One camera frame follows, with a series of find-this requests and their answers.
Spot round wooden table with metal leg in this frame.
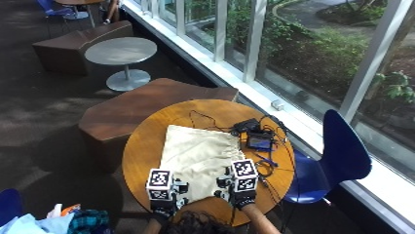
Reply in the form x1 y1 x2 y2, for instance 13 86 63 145
54 0 108 29

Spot black box device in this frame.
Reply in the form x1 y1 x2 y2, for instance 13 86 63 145
233 118 261 134

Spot small white sill fitting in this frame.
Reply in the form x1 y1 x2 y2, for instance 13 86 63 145
271 99 287 112

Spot grey round side table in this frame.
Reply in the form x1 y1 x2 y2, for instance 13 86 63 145
83 36 159 93

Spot teal plaid cloth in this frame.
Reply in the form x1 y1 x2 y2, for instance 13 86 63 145
67 209 112 234

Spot white marker cube on glove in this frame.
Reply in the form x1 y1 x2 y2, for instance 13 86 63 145
146 168 176 202
231 158 261 193

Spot bundle of black cables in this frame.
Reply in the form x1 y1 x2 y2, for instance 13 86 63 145
253 114 297 209

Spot white marker cube on right glove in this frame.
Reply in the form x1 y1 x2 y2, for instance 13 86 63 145
231 158 261 193

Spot blue chair with metal legs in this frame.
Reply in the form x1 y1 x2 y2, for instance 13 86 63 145
35 0 91 21

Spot person's right hand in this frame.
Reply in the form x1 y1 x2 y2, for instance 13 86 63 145
215 166 259 210

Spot blue pen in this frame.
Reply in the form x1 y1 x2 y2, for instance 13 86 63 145
255 153 281 169

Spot small brown bench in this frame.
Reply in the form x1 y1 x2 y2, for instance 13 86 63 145
31 19 136 76

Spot cream cloth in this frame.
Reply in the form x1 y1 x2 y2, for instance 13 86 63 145
159 124 247 203

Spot blue plastic chair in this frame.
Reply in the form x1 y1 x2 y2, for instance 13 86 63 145
284 108 374 206
0 188 27 228

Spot orange device with blue screen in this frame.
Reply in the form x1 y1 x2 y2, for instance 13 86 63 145
245 129 277 153

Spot person's left hand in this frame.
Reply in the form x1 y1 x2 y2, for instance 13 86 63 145
150 177 191 218

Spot thin black cable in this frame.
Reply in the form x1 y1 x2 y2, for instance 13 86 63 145
188 109 235 134

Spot white and orange packet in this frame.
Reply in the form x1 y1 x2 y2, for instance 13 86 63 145
46 203 83 219

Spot large brown bench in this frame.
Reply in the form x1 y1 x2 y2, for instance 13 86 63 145
78 77 240 174

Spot white marker cube on left glove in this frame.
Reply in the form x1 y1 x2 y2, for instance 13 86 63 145
146 168 176 202

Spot light blue cloth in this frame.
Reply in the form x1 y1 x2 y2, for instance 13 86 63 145
0 212 76 234

